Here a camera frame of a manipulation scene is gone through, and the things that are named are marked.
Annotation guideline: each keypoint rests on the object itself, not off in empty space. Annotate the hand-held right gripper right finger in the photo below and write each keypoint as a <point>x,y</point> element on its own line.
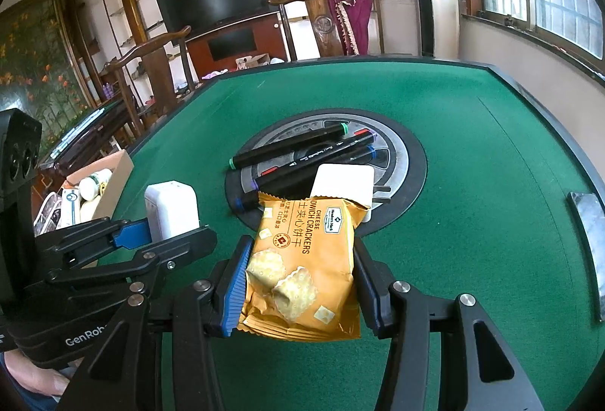
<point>371,293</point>

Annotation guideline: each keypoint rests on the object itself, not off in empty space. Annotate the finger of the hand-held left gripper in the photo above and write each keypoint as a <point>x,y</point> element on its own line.
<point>132,235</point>
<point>189,245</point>

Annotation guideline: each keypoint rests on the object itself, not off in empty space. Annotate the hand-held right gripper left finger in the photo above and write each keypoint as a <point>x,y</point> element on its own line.
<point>236,288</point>

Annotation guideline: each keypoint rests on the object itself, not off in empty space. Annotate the rounded white power adapter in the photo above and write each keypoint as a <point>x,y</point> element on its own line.
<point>170,207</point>

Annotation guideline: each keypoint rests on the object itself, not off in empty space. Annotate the cardboard box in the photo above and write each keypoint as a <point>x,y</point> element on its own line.
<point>116,184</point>

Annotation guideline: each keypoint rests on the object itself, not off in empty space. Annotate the yellow cracker packet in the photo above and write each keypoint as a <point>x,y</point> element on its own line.
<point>302,278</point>

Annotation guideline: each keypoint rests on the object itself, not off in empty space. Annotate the black marker green caps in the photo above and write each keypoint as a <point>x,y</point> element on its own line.
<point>288,145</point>

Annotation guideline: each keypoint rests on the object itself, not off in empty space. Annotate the person's left hand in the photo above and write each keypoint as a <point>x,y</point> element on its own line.
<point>38,378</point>

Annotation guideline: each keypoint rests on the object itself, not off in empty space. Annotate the black marker blue caps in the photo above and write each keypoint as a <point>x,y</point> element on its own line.
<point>246,202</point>

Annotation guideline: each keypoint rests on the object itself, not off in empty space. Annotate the pink clear pouch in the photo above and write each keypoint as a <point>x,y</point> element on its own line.
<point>47,217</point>

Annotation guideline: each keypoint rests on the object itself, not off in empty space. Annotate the dark glossy side table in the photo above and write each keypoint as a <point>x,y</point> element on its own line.
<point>99,132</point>

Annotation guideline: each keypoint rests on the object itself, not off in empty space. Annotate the flat white pronged charger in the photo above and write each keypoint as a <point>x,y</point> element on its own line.
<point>342,182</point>

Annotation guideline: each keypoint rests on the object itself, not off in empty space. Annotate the round table centre panel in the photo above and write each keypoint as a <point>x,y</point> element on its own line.
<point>401,165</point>

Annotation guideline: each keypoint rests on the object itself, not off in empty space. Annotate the plain wooden chair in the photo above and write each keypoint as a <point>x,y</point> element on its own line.
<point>158,66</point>

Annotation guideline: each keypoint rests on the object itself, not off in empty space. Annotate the purple plush toy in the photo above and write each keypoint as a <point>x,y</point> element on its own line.
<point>215,75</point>

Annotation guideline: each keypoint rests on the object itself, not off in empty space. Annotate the small open cardboard carton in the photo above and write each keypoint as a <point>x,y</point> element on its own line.
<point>253,61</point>

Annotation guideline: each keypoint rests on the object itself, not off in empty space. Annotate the wooden tv cabinet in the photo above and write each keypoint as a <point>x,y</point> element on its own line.
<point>231,44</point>

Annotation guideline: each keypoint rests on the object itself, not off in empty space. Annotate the metal table tile slot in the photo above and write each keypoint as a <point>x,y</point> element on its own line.
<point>588,241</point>

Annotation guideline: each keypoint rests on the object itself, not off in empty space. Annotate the wooden chair round carving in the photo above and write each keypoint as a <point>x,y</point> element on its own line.
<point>326,26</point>

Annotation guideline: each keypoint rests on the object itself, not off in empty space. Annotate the maroon fringed cloth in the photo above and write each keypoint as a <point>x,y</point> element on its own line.
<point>357,18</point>

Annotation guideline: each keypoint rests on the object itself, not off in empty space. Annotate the orange flower wall painting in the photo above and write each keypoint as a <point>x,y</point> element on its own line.
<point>38,61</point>

